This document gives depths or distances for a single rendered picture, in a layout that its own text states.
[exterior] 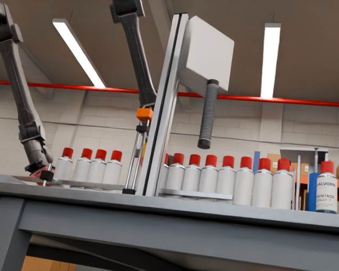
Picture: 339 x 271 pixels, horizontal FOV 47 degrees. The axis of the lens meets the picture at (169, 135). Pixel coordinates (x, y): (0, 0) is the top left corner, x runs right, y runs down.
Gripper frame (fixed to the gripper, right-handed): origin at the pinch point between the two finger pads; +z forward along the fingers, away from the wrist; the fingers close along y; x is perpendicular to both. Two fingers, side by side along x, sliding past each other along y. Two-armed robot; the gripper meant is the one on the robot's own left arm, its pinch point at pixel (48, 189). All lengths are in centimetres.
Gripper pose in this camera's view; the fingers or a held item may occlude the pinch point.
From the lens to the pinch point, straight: 139.7
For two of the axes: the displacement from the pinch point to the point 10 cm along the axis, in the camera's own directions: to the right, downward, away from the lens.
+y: 3.0, 3.8, 8.7
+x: -8.4, 5.4, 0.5
